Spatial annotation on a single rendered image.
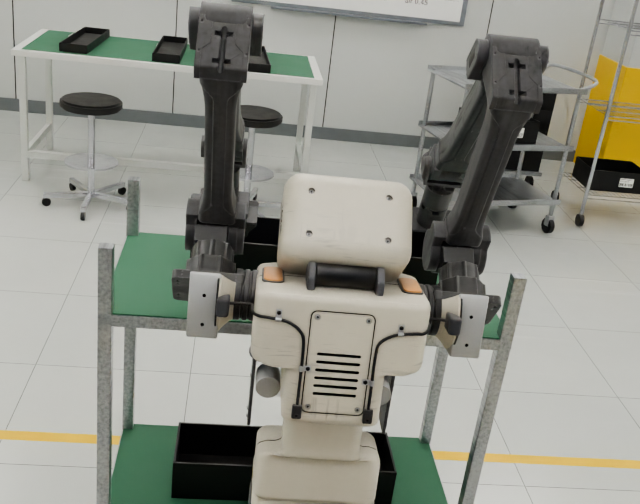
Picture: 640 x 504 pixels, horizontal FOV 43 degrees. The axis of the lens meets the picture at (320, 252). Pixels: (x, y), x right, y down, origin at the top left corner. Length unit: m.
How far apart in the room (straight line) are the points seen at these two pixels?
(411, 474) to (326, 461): 0.93
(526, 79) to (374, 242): 0.33
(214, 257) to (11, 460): 1.70
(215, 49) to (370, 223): 0.35
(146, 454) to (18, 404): 0.94
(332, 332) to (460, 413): 2.08
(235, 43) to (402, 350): 0.53
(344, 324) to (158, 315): 0.59
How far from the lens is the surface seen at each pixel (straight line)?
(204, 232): 1.39
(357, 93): 6.62
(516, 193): 5.35
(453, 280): 1.40
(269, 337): 1.27
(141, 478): 2.27
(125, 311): 1.77
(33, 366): 3.39
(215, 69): 1.18
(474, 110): 1.39
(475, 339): 1.38
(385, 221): 1.28
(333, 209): 1.28
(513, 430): 3.30
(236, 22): 1.22
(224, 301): 1.29
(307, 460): 1.46
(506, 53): 1.27
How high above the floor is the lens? 1.79
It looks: 23 degrees down
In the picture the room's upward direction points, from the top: 7 degrees clockwise
